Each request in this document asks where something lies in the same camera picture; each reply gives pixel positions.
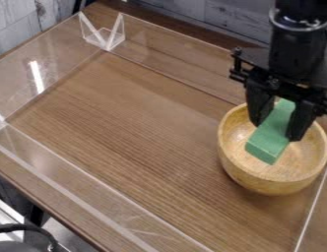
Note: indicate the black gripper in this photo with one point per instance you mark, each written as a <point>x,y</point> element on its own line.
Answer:
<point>263,84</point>

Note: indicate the green rectangular block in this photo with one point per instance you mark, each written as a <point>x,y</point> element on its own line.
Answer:
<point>267,141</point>

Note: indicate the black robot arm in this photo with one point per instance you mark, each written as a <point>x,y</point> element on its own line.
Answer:
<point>289,68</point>

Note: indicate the brown wooden bowl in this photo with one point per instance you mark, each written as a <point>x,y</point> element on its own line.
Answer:
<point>294,170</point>

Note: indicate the clear acrylic tray wall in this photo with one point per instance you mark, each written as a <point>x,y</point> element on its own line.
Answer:
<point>108,143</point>

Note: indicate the clear acrylic corner bracket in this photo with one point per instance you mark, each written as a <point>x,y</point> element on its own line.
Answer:
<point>104,38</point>

